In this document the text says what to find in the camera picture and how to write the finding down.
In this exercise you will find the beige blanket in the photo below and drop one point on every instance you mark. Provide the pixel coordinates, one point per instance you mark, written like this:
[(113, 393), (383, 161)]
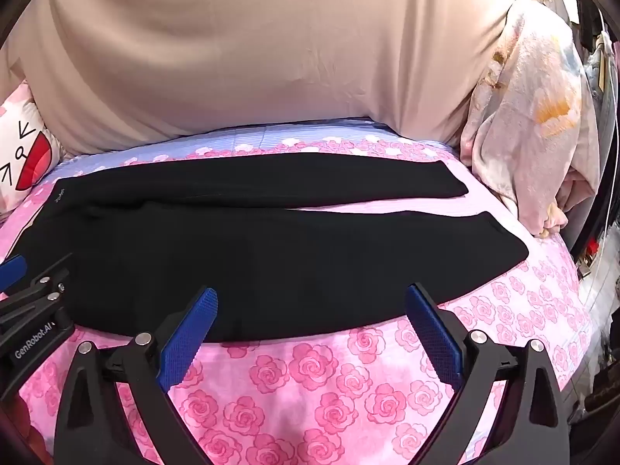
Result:
[(242, 48)]

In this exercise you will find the hanging clothes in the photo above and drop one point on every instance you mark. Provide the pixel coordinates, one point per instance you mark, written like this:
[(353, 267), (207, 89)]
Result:
[(598, 58)]

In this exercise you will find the pale floral blanket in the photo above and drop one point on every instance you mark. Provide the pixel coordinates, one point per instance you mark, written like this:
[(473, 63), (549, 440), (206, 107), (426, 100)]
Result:
[(528, 121)]

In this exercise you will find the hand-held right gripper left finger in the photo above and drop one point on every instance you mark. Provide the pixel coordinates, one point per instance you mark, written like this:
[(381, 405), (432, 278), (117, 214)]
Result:
[(189, 335)]

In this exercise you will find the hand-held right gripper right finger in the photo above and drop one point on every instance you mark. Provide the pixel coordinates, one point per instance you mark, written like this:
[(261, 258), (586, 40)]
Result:
[(433, 334)]

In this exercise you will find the cartoon face pillow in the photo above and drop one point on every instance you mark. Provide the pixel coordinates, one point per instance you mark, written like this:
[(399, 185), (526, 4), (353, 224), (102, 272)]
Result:
[(24, 155)]

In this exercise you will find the black pants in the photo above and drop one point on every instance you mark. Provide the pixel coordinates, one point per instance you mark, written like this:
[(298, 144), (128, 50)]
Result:
[(252, 252)]

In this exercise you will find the pink rose bedsheet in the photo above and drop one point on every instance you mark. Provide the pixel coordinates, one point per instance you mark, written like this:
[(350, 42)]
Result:
[(310, 387)]

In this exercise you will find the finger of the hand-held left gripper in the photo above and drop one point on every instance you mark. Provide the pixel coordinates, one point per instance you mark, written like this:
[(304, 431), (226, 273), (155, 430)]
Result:
[(12, 271), (41, 286)]

